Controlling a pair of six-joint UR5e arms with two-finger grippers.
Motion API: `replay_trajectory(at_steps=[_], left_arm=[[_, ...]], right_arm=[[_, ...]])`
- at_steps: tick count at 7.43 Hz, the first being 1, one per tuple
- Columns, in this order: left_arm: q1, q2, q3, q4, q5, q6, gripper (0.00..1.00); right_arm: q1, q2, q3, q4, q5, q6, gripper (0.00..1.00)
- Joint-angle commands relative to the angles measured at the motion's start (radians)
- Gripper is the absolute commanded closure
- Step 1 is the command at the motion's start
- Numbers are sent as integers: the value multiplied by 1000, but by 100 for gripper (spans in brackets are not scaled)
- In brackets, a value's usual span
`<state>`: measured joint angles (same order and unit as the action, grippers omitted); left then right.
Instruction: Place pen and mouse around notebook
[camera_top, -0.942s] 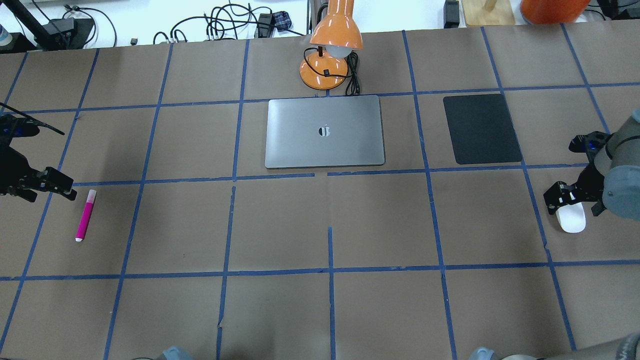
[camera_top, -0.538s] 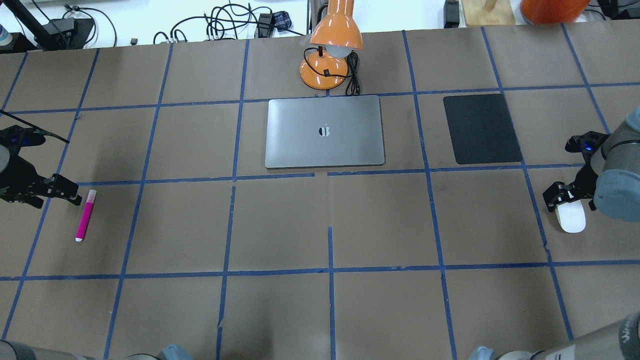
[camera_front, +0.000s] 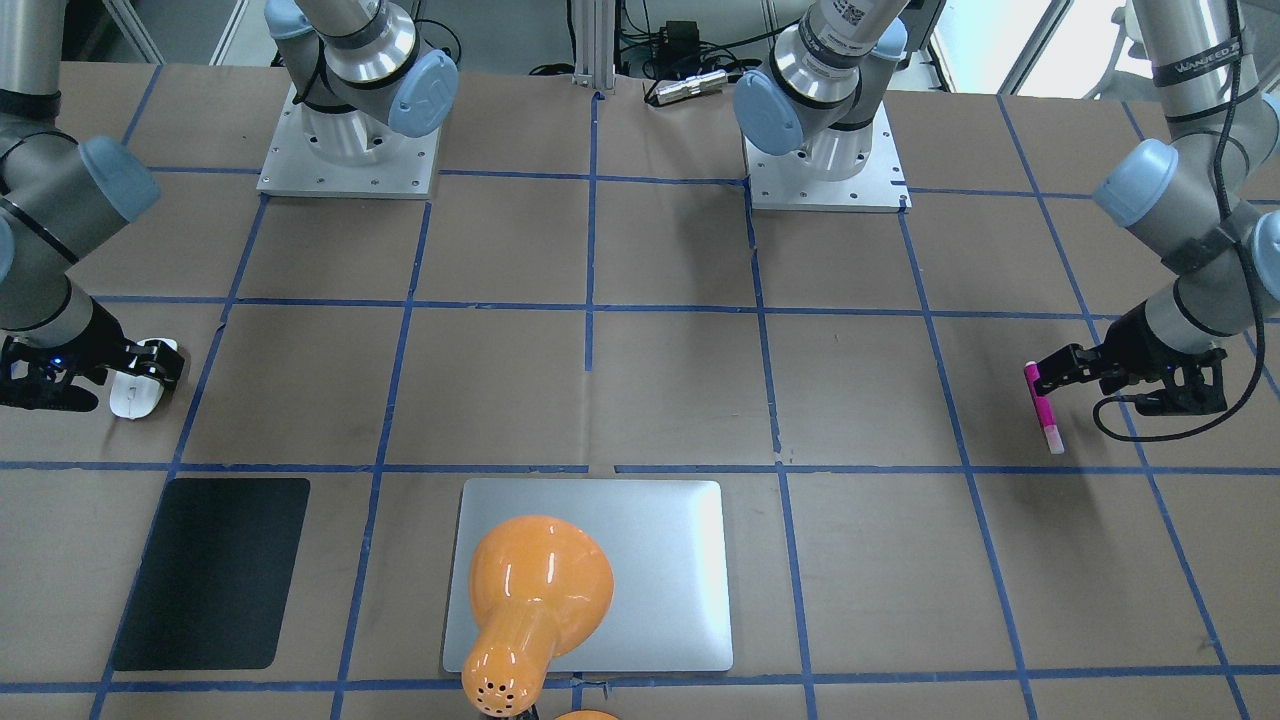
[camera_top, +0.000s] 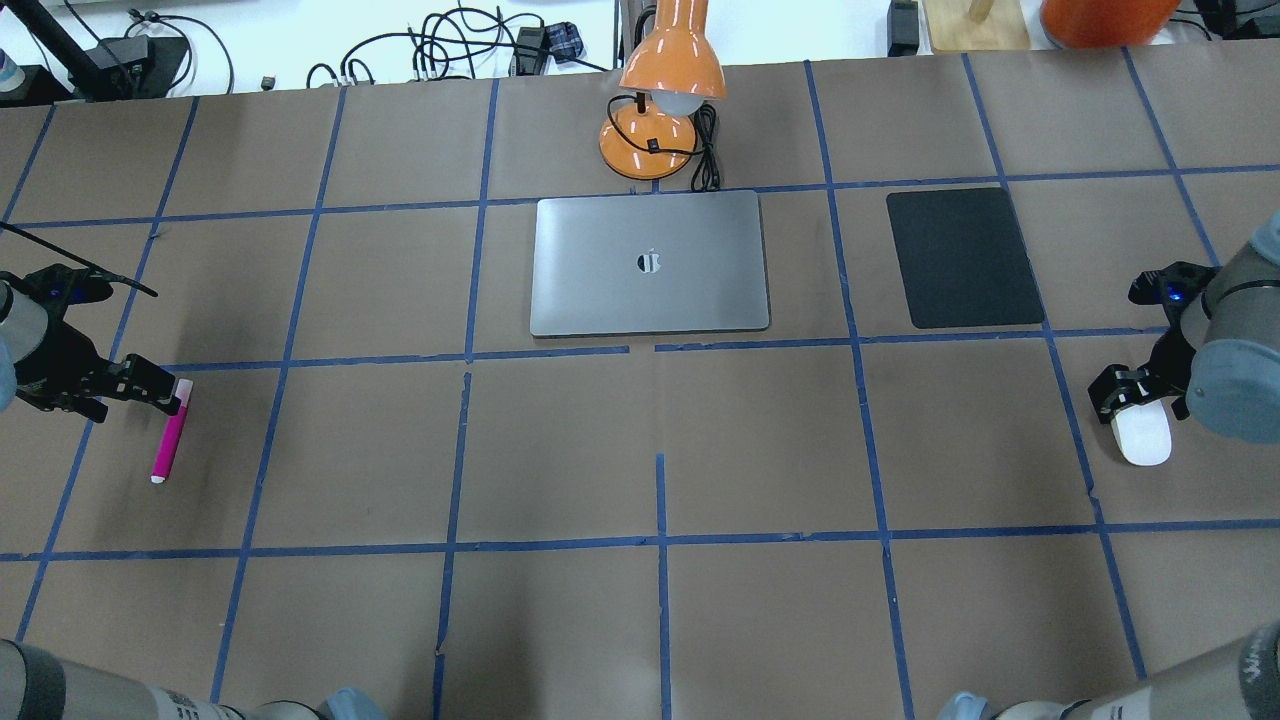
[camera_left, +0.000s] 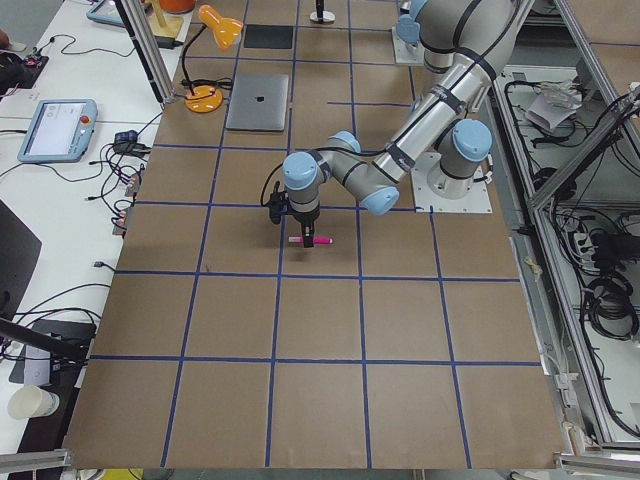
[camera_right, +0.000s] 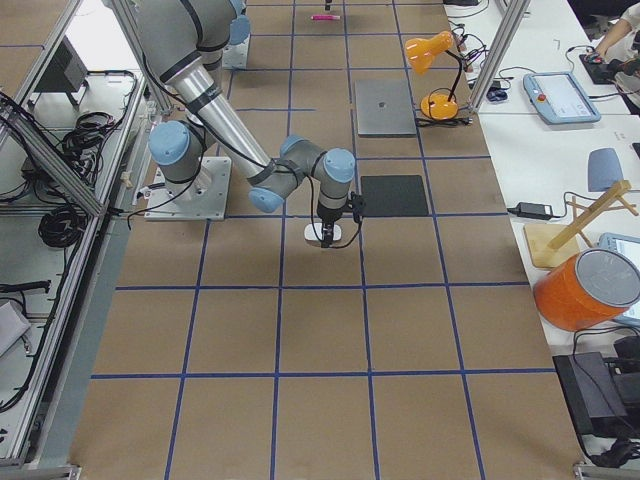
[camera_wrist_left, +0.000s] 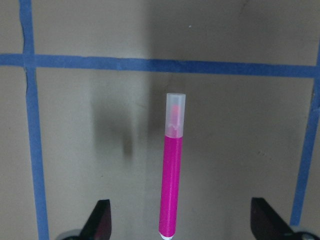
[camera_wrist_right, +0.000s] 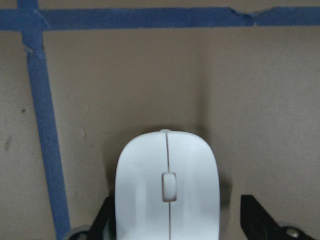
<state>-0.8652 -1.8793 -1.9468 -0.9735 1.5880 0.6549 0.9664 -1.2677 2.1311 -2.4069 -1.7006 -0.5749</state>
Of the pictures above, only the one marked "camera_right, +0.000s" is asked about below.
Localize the pink pen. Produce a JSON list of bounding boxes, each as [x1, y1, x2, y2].
[[310, 14, 341, 22]]

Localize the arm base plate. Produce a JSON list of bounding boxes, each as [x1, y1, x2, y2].
[[221, 37, 251, 70], [144, 156, 232, 221]]

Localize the orange desk lamp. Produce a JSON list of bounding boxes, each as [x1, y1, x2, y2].
[[404, 31, 462, 123]]

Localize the black power adapter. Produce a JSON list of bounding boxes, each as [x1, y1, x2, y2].
[[514, 202, 553, 220]]

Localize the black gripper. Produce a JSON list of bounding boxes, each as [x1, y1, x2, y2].
[[316, 203, 344, 248]]

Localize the white computer mouse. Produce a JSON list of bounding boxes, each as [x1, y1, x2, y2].
[[304, 223, 342, 245]]

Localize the black mousepad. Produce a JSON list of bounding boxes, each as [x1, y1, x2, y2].
[[360, 175, 429, 217]]

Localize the orange cylindrical container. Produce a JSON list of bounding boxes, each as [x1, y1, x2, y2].
[[533, 248, 625, 331]]

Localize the silver laptop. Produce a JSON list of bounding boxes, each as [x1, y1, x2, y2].
[[355, 79, 416, 137]]

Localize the wooden stand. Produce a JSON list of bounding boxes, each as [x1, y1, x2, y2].
[[524, 179, 639, 269]]

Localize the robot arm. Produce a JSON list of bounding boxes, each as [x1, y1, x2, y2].
[[134, 1, 359, 248]]

